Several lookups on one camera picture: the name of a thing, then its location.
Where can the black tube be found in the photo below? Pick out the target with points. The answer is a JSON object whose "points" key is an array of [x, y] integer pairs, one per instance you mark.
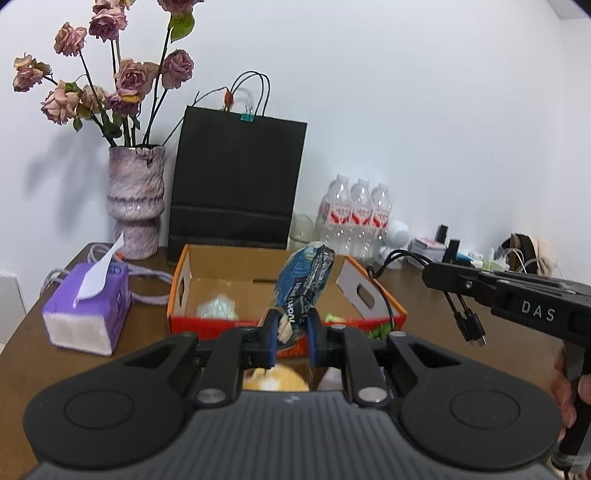
{"points": [[454, 251], [443, 233]]}

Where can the clear glass jar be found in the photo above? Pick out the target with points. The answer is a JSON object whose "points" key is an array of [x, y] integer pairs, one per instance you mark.
{"points": [[300, 230]]}

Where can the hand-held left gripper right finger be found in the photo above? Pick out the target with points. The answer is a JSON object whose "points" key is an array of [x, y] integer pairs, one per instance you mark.
{"points": [[315, 338]]}

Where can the tan bag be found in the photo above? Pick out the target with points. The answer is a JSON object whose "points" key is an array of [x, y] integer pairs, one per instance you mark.
{"points": [[526, 249]]}

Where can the blue snack packet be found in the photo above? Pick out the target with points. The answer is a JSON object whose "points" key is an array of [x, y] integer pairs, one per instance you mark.
{"points": [[300, 277]]}

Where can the mottled purple ceramic vase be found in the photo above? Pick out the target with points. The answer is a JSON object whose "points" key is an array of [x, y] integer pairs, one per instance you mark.
{"points": [[136, 198]]}

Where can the person's right hand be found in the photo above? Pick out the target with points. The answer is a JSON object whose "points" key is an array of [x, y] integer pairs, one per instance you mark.
{"points": [[562, 392]]}

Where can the green binder clip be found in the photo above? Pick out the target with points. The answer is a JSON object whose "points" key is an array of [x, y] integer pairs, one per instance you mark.
{"points": [[247, 117]]}

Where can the white round figurine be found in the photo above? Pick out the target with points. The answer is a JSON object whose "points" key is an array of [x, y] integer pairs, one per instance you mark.
{"points": [[397, 235]]}

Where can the pale green crumpled packet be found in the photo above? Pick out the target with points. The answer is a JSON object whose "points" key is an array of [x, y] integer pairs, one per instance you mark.
{"points": [[217, 308]]}

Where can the red cardboard box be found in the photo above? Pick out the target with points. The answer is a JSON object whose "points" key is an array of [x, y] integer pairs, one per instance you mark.
{"points": [[207, 324]]}

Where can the black paper bag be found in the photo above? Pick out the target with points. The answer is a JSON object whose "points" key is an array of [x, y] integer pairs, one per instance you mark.
{"points": [[235, 184]]}

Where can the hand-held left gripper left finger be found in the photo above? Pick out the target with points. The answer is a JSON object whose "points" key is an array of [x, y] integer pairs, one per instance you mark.
{"points": [[270, 333]]}

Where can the bunch of dried roses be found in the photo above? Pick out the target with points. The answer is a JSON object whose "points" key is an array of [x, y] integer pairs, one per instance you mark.
{"points": [[131, 76]]}

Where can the orange and white plush toy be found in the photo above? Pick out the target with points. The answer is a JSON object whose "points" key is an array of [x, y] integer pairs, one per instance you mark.
{"points": [[272, 381]]}

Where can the small white box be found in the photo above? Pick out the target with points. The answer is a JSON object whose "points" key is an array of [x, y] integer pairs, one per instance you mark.
{"points": [[427, 244]]}

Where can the small white items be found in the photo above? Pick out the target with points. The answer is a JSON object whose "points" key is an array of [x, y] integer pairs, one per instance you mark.
{"points": [[482, 263]]}

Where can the purple tissue pack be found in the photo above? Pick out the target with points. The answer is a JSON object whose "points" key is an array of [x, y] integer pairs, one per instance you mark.
{"points": [[87, 314]]}

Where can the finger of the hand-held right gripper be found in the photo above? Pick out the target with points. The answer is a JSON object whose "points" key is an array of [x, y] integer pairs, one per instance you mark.
{"points": [[457, 277]]}

